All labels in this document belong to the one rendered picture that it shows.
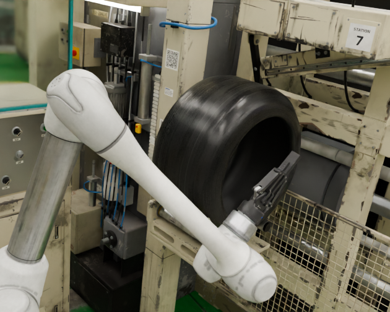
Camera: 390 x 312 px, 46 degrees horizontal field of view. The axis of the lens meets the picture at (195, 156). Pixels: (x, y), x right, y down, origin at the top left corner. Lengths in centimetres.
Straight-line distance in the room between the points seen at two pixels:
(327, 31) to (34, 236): 116
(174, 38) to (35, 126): 66
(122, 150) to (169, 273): 122
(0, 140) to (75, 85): 92
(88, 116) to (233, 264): 49
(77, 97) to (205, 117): 60
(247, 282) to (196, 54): 99
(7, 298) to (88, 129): 48
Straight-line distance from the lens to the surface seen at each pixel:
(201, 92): 163
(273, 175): 133
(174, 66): 183
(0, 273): 140
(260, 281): 115
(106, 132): 107
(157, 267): 219
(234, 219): 131
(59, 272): 231
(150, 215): 191
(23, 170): 202
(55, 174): 127
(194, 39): 181
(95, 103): 106
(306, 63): 191
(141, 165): 113
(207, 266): 130
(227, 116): 152
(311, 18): 175
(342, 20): 169
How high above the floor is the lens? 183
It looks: 21 degrees down
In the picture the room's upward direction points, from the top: 7 degrees clockwise
